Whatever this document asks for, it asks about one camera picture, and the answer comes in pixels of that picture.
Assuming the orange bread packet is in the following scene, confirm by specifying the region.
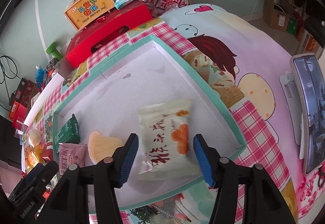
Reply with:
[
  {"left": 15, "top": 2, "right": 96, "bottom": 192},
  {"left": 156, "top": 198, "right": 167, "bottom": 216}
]
[{"left": 25, "top": 145, "right": 43, "bottom": 168}]

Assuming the small red box packet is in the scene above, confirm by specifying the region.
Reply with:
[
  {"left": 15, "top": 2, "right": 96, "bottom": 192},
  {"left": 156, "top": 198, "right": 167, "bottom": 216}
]
[{"left": 41, "top": 142, "right": 53, "bottom": 163}]

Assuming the clear bag white bun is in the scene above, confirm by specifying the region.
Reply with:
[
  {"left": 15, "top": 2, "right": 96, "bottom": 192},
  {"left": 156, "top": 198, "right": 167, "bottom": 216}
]
[{"left": 28, "top": 128, "right": 43, "bottom": 147}]

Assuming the pink swiss roll packet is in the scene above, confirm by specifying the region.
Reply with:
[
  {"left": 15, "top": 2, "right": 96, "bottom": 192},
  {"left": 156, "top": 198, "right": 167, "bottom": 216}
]
[{"left": 59, "top": 143, "right": 86, "bottom": 177}]

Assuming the dark green snack packet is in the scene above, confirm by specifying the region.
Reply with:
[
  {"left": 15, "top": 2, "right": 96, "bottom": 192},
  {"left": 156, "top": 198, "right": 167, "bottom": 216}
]
[{"left": 54, "top": 114, "right": 81, "bottom": 144}]

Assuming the round orange jelly cup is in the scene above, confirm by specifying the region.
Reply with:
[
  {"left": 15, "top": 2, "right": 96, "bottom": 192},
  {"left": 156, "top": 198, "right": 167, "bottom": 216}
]
[{"left": 88, "top": 130, "right": 124, "bottom": 164}]

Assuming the white pastry packet red script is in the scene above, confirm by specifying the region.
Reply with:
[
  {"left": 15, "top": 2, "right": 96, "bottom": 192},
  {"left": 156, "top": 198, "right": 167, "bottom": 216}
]
[{"left": 138, "top": 99, "right": 200, "bottom": 181}]

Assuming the clear plastic box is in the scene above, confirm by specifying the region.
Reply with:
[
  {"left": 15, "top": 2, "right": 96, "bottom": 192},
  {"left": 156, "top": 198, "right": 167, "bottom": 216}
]
[{"left": 14, "top": 122, "right": 26, "bottom": 145}]

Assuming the orange red flat box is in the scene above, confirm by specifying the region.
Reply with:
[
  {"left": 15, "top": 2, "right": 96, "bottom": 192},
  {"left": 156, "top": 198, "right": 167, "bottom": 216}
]
[{"left": 8, "top": 78, "right": 28, "bottom": 121}]

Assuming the dark red gift box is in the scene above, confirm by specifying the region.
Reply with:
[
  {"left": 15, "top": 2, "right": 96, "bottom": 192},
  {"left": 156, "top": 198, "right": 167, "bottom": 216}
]
[{"left": 11, "top": 80, "right": 39, "bottom": 130}]

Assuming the white foam board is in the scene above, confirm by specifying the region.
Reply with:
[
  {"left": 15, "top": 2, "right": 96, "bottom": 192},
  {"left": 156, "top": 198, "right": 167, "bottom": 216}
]
[{"left": 24, "top": 73, "right": 64, "bottom": 126}]

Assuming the blue liquid bottle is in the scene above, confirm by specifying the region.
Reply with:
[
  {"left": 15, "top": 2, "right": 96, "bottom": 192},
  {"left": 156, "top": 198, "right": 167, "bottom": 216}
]
[{"left": 35, "top": 65, "right": 45, "bottom": 91}]

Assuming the green dumbbell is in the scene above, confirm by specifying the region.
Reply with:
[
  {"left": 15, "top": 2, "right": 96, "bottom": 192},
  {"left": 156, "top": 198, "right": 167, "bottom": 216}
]
[{"left": 46, "top": 42, "right": 63, "bottom": 61}]

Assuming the pink plaid tablecloth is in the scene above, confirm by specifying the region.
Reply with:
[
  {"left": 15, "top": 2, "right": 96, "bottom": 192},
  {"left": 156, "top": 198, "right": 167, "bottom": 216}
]
[{"left": 30, "top": 18, "right": 290, "bottom": 210}]

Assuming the teal cardboard tray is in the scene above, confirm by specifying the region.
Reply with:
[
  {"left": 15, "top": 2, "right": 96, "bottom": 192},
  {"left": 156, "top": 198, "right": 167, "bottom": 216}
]
[{"left": 53, "top": 36, "right": 247, "bottom": 210}]

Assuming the large red gift box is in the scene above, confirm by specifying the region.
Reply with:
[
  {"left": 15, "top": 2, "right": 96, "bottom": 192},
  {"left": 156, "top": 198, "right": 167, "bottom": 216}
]
[{"left": 66, "top": 0, "right": 153, "bottom": 68}]

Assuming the yellow handbag gift box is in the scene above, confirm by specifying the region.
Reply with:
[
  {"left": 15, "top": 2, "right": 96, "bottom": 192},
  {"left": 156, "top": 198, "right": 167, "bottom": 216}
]
[{"left": 64, "top": 0, "right": 115, "bottom": 31}]

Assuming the black power cable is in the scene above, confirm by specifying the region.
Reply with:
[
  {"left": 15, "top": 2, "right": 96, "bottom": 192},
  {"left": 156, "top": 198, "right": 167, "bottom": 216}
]
[{"left": 0, "top": 55, "right": 22, "bottom": 113}]

